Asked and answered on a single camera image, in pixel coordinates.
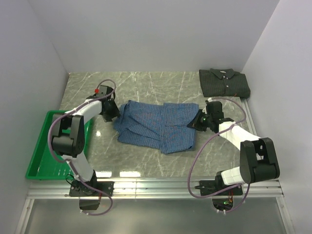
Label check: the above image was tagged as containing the blue plaid long sleeve shirt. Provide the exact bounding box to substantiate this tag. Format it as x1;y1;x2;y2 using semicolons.
114;100;199;154

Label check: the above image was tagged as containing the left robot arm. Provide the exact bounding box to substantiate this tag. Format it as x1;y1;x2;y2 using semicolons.
48;84;120;196

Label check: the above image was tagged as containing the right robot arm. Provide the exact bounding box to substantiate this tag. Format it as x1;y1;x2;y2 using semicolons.
188;97;280;198

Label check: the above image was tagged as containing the folded dark striped shirt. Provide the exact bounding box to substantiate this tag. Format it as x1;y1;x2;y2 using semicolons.
198;68;251;98

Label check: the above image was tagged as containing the green plastic tray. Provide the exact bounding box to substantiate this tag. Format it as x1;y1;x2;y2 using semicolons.
25;110;94;180

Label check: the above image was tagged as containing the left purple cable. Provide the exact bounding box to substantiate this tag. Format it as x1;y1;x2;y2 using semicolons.
47;79;117;216

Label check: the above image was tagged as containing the purple cable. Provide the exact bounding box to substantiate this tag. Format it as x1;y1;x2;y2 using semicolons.
47;79;117;216
187;97;251;213

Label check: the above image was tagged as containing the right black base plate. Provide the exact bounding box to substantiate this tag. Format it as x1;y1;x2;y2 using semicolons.
194;180;243;196

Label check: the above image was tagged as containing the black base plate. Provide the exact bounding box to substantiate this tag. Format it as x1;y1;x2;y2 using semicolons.
194;180;243;196
69;180;114;197

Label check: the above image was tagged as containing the aluminium mounting rail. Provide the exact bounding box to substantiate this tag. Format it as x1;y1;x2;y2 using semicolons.
26;177;284;199

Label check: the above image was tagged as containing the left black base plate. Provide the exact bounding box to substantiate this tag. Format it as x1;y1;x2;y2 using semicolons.
69;180;114;197

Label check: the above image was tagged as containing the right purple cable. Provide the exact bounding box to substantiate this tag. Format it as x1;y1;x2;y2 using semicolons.
187;97;251;213

